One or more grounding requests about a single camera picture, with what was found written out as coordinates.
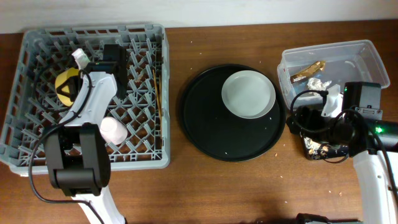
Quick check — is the grey dishwasher rack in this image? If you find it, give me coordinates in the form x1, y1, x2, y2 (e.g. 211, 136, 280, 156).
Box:
1, 24, 170, 177

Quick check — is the black rectangular bin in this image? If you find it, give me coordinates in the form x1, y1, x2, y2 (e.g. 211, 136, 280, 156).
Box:
299, 131, 349, 164

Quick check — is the white tissue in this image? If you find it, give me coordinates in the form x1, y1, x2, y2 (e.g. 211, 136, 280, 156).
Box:
307, 78, 331, 91

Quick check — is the pink cup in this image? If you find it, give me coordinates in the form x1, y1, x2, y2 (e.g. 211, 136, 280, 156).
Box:
99, 117, 127, 145

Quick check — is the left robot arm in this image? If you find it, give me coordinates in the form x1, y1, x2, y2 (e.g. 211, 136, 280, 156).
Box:
41, 44, 128, 223

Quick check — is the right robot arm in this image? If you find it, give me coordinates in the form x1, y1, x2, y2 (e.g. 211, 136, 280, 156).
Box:
286, 82, 397, 223

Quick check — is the peanut shells food waste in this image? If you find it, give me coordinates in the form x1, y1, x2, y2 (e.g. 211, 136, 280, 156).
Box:
303, 137, 331, 156

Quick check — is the yellow bowl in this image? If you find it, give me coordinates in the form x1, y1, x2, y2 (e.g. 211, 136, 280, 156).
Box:
55, 68, 81, 106

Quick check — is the round black tray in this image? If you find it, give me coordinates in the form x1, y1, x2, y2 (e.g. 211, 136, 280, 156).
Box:
178, 64, 286, 162

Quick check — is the brown snack wrapper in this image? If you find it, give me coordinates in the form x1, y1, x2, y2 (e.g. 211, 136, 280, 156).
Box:
290, 60, 326, 83

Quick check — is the clear plastic bin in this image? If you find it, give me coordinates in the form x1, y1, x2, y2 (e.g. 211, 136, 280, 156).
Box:
277, 40, 390, 108

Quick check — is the grey round plate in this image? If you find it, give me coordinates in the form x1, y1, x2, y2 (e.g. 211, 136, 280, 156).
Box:
221, 70, 276, 119

